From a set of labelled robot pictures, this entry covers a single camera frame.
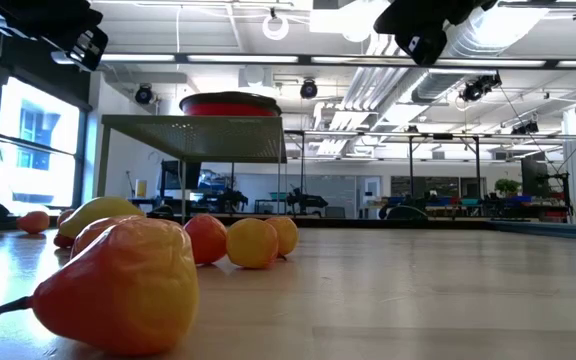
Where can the pale green perforated metal shelf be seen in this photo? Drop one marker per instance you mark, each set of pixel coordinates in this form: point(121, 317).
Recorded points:
point(193, 137)

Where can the red toy strawberry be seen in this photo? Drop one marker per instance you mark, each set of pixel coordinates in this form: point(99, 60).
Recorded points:
point(62, 241)

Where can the small orange toy pear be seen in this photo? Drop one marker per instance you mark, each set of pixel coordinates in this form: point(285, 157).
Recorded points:
point(118, 285)
point(250, 242)
point(90, 231)

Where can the yellow canister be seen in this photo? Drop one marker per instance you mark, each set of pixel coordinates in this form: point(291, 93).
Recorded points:
point(141, 188)

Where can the small orange toy peach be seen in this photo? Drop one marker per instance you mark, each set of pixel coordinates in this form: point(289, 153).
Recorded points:
point(64, 215)
point(33, 221)
point(288, 235)

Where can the black aluminium table frame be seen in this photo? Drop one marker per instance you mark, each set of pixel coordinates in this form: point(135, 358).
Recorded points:
point(318, 221)

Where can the yellow toy mango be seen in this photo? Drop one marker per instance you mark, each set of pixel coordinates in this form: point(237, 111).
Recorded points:
point(98, 210)

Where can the black ceiling camera cluster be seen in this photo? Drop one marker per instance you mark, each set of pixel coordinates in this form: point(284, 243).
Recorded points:
point(478, 89)

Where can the black monitor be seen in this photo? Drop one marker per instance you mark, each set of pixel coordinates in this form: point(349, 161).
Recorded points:
point(180, 175)

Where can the green potted plant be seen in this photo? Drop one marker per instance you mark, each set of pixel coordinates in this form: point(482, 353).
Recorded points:
point(507, 186)

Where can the black ceiling spotlight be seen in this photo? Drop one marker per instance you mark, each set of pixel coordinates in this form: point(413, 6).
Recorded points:
point(143, 95)
point(308, 89)

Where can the red-orange toy apple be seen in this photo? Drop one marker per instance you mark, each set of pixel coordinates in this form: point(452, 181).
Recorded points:
point(205, 237)

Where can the red collapsible bowl grey rim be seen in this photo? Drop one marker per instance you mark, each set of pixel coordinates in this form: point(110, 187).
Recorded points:
point(228, 107)

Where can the black gantry frame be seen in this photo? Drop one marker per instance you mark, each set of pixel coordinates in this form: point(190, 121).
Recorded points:
point(477, 165)

